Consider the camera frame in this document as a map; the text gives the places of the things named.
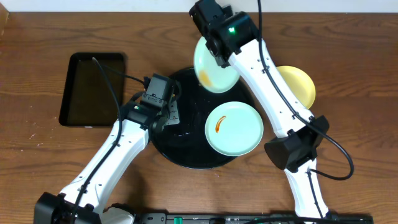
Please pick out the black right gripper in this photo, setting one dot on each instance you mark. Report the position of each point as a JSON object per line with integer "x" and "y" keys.
{"x": 216, "y": 50}

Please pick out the black rectangular tray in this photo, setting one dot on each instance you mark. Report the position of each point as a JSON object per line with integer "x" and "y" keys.
{"x": 87, "y": 100}

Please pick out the black round tray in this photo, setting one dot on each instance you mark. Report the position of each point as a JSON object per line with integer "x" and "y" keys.
{"x": 185, "y": 143}

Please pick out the mint plate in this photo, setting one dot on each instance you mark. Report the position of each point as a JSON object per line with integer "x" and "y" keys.
{"x": 210, "y": 75}
{"x": 234, "y": 128}

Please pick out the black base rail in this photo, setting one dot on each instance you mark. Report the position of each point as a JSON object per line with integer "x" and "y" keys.
{"x": 163, "y": 218}

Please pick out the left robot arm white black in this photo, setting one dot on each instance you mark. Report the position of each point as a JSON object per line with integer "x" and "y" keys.
{"x": 84, "y": 199}

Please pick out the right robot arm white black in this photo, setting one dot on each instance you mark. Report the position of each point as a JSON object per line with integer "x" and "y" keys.
{"x": 236, "y": 41}

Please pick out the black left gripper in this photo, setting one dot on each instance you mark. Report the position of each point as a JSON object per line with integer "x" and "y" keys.
{"x": 160, "y": 123}

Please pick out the yellow plate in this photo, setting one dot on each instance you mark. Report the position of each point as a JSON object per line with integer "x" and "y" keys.
{"x": 300, "y": 83}

